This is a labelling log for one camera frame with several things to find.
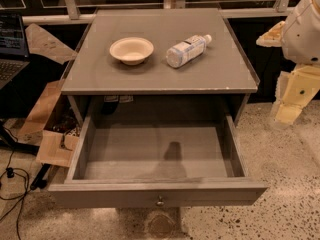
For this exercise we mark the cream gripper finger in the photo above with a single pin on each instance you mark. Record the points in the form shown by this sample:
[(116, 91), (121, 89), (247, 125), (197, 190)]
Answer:
[(293, 93), (272, 38)]

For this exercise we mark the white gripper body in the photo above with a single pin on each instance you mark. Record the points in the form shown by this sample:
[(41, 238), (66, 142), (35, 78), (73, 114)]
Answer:
[(301, 37)]

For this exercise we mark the clear plastic water bottle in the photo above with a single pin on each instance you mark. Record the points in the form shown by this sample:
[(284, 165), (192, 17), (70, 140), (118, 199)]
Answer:
[(185, 51)]

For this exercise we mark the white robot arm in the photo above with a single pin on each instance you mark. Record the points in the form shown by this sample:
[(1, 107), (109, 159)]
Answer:
[(299, 38)]

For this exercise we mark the small metal drawer knob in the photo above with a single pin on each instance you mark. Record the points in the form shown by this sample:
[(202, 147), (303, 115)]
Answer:
[(160, 201)]

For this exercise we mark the open grey top drawer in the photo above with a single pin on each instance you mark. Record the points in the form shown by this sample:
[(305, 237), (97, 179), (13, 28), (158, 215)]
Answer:
[(183, 148)]

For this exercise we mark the white paper bowl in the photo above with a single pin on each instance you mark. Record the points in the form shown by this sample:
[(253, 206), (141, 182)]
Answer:
[(131, 50)]

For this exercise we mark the grey wooden cabinet table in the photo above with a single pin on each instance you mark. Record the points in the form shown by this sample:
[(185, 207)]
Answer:
[(222, 69)]

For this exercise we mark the white metal railing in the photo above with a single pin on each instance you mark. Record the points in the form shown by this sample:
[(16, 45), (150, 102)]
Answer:
[(133, 4)]

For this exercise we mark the open brown cardboard box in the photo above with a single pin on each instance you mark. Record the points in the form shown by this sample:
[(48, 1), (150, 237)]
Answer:
[(51, 116)]

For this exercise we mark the open black laptop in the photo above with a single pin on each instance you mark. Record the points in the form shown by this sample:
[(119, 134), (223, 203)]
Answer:
[(14, 51)]

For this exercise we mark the black stand base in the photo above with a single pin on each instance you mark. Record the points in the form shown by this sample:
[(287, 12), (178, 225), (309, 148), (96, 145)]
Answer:
[(37, 170)]

